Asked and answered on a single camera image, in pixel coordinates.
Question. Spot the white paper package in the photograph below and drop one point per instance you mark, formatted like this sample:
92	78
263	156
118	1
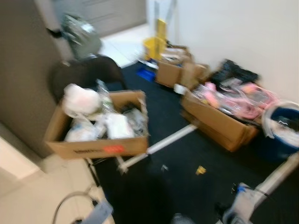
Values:
117	126

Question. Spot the white plastic bag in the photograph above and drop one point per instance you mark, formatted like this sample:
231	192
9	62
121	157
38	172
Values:
80	100

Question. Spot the yellow mop bucket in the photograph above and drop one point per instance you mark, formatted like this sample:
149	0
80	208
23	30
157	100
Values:
153	46

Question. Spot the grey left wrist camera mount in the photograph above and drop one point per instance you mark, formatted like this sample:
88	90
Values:
99	213

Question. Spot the cardboard box with red label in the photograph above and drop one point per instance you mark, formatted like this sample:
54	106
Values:
93	148

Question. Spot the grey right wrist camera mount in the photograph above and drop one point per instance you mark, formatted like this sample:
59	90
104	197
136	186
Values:
244	205

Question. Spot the grey green bag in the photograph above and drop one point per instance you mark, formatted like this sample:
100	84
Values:
83	35

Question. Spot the black bag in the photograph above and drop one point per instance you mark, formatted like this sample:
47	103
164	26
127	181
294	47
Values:
232	72

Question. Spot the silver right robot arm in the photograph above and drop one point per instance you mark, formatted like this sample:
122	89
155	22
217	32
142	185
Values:
278	175

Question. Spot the grey robot foot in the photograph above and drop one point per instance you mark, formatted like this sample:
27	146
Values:
182	219

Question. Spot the small open cardboard box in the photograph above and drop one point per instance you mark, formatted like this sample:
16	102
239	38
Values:
169	73

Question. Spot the small grey trash piece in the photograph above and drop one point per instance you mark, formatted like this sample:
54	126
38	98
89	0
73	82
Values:
164	167

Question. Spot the white pole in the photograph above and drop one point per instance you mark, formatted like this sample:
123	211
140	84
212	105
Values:
161	145

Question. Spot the small yellow trash piece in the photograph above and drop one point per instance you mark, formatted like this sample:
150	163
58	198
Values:
201	170

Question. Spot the black office chair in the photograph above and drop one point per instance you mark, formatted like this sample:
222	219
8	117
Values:
86	72

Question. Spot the blue bin with clear liner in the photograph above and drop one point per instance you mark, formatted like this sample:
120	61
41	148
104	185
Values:
280	137

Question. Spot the blue flat item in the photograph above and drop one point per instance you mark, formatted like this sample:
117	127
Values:
147	73

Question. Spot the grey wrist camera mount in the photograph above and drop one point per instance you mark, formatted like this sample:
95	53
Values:
99	213
244	205

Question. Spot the long flat cardboard box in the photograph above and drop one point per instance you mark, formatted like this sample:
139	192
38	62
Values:
219	126

